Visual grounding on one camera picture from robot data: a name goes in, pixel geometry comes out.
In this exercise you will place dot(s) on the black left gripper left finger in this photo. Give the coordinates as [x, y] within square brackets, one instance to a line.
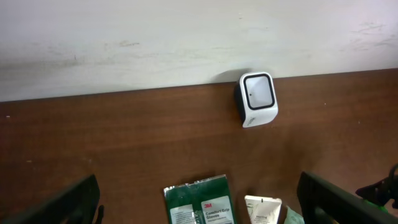
[78, 204]

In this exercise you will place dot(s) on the white tube gold cap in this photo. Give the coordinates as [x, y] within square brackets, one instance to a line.
[263, 210]

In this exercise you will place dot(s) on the green 3M gloves package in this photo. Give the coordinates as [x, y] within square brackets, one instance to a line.
[206, 201]

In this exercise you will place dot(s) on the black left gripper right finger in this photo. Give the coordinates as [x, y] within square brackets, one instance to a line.
[323, 202]

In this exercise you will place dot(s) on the light green wipes packet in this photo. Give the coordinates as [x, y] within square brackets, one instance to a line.
[293, 217]

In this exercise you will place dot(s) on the white barcode scanner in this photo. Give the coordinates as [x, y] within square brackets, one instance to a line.
[255, 98]

